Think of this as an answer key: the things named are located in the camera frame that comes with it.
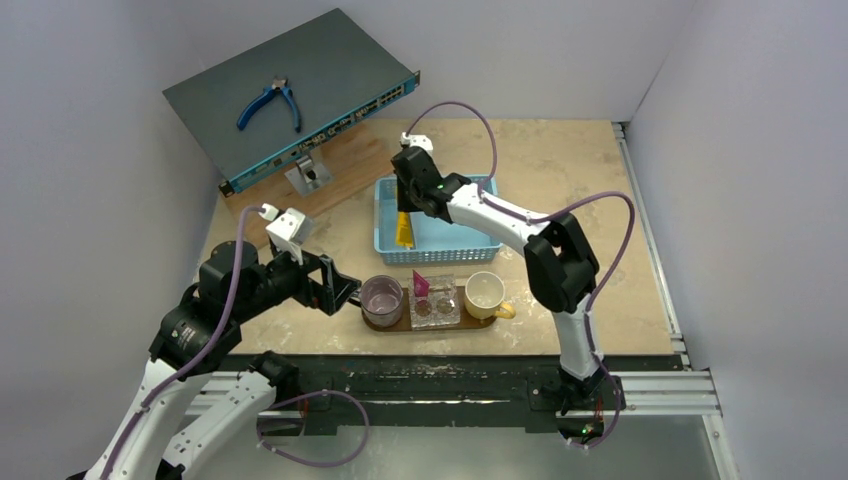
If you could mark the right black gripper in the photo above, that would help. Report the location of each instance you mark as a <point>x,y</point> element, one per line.
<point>409,182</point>

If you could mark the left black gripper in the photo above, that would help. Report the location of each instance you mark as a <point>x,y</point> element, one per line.
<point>336,285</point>

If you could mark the yellow toothpaste tube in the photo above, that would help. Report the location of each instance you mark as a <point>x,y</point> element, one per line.
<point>404,235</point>

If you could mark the purple translucent cup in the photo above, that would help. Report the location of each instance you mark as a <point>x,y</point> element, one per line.
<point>380,299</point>

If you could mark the light blue plastic basket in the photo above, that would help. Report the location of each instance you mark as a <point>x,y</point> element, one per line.
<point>435,241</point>

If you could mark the clear glass toothbrush holder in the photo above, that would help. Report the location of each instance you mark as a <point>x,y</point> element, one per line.
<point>440,309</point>

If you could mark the yellow mug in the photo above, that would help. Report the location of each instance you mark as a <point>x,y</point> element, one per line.
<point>484,297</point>

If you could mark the dark wooden oval tray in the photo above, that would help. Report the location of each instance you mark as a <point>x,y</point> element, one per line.
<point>467,322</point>

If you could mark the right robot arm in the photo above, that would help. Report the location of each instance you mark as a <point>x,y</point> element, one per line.
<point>561,266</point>

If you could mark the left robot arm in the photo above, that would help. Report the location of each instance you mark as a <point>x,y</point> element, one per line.
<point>192,343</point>

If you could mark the wooden base board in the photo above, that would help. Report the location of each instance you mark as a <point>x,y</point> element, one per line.
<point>355,160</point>

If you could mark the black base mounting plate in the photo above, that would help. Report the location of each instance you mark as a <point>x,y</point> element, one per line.
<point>489,391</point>

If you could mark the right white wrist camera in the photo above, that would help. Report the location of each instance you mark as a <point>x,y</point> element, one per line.
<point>408,140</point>

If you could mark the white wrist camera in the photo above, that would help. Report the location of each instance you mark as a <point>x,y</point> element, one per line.
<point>408,140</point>
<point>289,231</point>

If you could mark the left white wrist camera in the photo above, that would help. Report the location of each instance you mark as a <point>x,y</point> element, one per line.
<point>289,231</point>

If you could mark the metal stand bracket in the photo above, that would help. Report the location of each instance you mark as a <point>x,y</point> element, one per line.
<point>309,172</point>

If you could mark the grey network switch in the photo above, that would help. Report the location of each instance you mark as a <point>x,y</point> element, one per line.
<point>294,92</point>

